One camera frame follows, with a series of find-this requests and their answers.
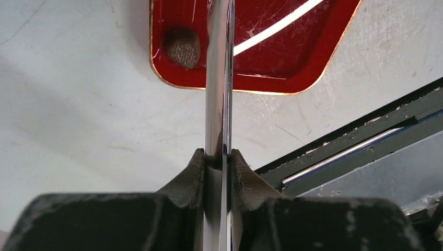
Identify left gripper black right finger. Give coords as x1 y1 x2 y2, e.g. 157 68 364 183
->
231 149 424 250

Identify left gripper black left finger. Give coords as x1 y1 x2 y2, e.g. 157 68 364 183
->
3 149 205 250

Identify silver metal tongs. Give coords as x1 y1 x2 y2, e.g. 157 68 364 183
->
203 1 235 250

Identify dark square chocolate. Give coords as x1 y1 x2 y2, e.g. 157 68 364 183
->
164 28 201 69

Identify red plastic tray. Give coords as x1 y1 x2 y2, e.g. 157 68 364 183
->
148 1 360 95

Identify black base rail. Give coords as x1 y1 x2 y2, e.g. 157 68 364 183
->
255 78 442 191

